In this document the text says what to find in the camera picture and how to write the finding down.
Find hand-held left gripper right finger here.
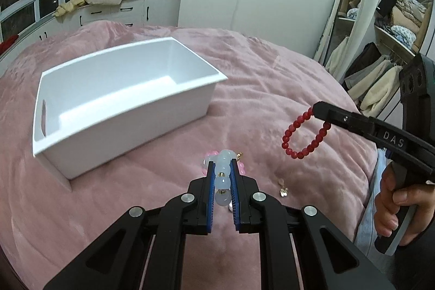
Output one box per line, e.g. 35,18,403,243
230,159,389,290

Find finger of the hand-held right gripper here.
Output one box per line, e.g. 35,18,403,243
312,101,435,182

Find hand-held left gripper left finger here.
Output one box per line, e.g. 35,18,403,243
43,161,216,290

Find pale white bead bracelet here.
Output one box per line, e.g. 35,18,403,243
203,149,238,209

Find red bead bracelet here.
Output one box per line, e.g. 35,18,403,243
281,107,332,160

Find person's right hand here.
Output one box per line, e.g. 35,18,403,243
373,166,435,247

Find cream hanging garments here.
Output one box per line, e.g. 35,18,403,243
347,55,402,116

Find open closet with shelves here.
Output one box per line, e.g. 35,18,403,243
343,0,435,119

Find dark hanging garment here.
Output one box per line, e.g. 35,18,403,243
344,42,383,87

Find person's light blue jeans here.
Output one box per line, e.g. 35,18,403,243
355,149,389,245

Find folded clothes on shelves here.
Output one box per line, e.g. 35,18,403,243
375,0,429,50

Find pink plush blanket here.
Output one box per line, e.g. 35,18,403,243
0,20,380,290

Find white framed standing mirror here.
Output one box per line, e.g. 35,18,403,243
313,0,368,80

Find white rectangular storage box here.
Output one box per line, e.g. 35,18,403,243
32,36,229,191

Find white low cabinet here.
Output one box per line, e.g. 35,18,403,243
0,0,181,51

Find red cloth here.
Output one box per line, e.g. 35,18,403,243
0,35,18,55

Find pink bead bracelet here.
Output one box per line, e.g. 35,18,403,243
203,150,246,213

